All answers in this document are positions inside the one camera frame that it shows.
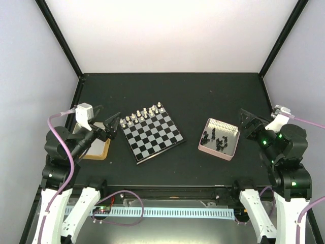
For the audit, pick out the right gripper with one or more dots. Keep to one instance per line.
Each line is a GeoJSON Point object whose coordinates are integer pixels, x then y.
{"type": "Point", "coordinates": [252, 119]}

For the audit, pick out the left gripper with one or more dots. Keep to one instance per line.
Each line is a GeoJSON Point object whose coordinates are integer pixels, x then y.
{"type": "Point", "coordinates": [109, 131]}

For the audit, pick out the white second left arm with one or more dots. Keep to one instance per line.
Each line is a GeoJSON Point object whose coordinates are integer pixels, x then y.
{"type": "Point", "coordinates": [96, 189]}

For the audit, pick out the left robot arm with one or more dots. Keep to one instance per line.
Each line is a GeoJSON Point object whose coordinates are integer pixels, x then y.
{"type": "Point", "coordinates": [64, 152]}

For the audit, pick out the white second right arm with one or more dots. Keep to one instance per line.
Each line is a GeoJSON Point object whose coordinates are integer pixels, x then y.
{"type": "Point", "coordinates": [244, 190]}

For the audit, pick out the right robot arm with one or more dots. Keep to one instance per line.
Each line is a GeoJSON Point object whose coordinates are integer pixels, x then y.
{"type": "Point", "coordinates": [282, 146]}

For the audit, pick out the pile of black chess pieces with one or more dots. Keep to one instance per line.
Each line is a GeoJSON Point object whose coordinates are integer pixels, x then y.
{"type": "Point", "coordinates": [210, 141]}

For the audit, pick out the small circuit board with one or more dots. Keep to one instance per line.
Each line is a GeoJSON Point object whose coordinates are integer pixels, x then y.
{"type": "Point", "coordinates": [101, 210]}

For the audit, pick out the yellow metal tin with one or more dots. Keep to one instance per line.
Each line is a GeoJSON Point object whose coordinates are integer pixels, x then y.
{"type": "Point", "coordinates": [98, 149]}

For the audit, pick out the pink metal tin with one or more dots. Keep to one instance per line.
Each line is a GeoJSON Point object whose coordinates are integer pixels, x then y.
{"type": "Point", "coordinates": [222, 129]}

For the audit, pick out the black and white chessboard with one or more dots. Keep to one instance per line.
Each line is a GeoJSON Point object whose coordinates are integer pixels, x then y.
{"type": "Point", "coordinates": [152, 136]}

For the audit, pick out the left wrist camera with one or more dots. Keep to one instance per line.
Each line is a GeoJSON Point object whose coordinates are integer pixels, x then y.
{"type": "Point", "coordinates": [84, 113]}

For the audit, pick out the light blue slotted cable duct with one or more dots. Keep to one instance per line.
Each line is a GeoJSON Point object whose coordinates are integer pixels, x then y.
{"type": "Point", "coordinates": [167, 212]}

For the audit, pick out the black frame post left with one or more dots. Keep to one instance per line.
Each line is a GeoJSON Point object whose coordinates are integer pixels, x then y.
{"type": "Point", "coordinates": [59, 36]}

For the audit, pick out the black frame post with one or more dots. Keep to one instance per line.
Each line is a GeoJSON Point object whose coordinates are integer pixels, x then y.
{"type": "Point", "coordinates": [59, 36]}
{"type": "Point", "coordinates": [291, 21]}

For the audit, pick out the black frame post right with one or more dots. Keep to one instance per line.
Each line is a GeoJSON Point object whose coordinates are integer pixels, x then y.
{"type": "Point", "coordinates": [291, 21]}

